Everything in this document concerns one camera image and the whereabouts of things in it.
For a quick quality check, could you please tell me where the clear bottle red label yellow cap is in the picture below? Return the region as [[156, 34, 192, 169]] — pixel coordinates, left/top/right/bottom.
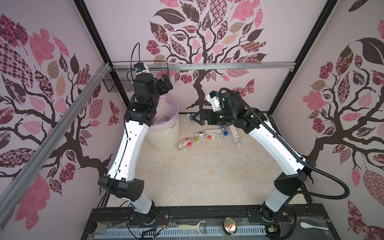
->
[[176, 137, 199, 151]]

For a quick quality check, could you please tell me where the cream bin with pink liner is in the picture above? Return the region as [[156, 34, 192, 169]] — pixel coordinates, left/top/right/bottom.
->
[[146, 95, 180, 152]]

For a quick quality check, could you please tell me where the clear bottle blue label back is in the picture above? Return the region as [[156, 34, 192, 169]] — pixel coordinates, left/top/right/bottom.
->
[[187, 113, 200, 123]]

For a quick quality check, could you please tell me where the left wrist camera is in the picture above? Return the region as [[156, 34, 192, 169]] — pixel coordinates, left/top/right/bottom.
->
[[134, 62, 150, 74]]

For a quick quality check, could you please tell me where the clear flat bottle green red label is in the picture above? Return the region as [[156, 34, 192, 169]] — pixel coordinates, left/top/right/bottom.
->
[[195, 129, 224, 140]]

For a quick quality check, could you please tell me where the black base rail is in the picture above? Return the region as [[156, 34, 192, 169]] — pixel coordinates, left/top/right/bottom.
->
[[88, 203, 325, 226]]

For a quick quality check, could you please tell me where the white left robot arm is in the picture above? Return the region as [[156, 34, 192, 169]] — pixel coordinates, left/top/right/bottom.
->
[[98, 73, 173, 215]]

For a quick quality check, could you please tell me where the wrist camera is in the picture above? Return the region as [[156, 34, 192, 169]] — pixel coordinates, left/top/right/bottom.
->
[[206, 91, 222, 112], [134, 62, 150, 74]]

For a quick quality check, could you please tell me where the fiji bottle blue label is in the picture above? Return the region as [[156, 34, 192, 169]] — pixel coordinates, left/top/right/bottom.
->
[[220, 126, 229, 136]]

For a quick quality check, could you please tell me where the black wire mesh basket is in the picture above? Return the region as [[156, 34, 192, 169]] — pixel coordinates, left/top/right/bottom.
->
[[103, 61, 170, 93]]

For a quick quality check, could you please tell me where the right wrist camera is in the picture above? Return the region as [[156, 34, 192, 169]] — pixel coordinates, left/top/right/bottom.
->
[[206, 91, 222, 112]]

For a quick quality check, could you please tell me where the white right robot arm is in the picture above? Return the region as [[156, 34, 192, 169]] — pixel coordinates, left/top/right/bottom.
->
[[193, 91, 311, 214]]

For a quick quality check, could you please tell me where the crushed metal can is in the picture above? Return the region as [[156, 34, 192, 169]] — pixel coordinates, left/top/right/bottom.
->
[[222, 217, 238, 236]]

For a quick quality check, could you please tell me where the clear square bottle white label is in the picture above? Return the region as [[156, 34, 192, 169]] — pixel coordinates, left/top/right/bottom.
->
[[230, 125, 242, 147]]

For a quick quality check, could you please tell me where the black flexible cable conduit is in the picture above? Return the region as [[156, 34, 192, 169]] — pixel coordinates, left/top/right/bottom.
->
[[218, 87, 351, 200]]

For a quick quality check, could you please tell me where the cream vegetable peeler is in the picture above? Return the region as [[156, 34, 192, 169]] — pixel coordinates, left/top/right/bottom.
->
[[178, 220, 207, 235]]

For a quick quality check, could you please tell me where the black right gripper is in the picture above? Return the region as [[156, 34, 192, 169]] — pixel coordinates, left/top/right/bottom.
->
[[191, 110, 235, 127]]

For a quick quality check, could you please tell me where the white plastic spoon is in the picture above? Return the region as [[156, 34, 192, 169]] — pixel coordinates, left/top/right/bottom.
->
[[300, 222, 329, 231]]

